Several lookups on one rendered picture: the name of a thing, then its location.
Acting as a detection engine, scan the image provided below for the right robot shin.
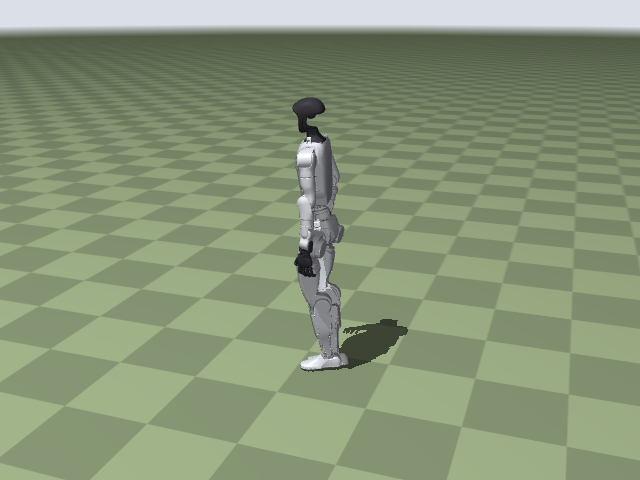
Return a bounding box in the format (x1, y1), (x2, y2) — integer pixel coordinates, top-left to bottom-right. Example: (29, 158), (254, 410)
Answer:
(330, 299), (341, 355)

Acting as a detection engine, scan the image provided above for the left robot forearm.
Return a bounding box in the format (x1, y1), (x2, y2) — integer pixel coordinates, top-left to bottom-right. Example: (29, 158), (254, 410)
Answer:
(297, 197), (315, 251)

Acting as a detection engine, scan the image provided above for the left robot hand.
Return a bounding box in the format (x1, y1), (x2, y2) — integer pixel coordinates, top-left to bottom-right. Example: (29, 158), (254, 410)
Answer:
(294, 241), (316, 277)

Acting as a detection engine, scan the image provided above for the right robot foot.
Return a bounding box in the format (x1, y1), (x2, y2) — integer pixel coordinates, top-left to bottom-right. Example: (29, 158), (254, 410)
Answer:
(308, 351), (349, 365)

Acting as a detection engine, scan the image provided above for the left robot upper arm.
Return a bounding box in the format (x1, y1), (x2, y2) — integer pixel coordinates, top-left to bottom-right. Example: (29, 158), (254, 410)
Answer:
(296, 148), (317, 209)

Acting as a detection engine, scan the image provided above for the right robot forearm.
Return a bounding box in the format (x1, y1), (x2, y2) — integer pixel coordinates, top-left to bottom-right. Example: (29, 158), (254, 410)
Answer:
(325, 184), (338, 212)

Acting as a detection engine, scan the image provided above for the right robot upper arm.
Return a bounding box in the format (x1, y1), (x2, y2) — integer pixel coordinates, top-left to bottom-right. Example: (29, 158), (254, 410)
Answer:
(324, 135), (339, 187)

